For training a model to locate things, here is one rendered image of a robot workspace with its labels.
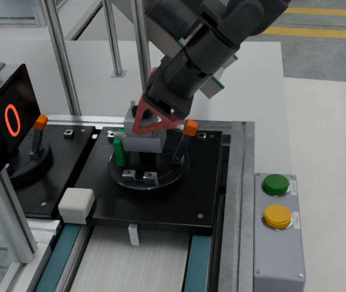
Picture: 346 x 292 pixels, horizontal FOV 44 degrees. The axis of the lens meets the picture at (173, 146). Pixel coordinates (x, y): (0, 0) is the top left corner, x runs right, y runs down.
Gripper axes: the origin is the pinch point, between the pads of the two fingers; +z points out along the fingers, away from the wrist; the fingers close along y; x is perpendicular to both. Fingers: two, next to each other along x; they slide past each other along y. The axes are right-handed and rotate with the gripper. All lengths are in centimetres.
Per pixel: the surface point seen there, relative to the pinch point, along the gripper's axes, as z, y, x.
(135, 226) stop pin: 7.6, 12.7, 7.7
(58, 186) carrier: 17.4, 5.8, -4.0
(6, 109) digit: -5.0, 19.2, -16.1
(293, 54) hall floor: 51, -239, 106
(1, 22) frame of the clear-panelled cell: 65, -84, -43
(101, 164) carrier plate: 13.6, -0.4, 0.4
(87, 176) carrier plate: 14.6, 3.1, -0.8
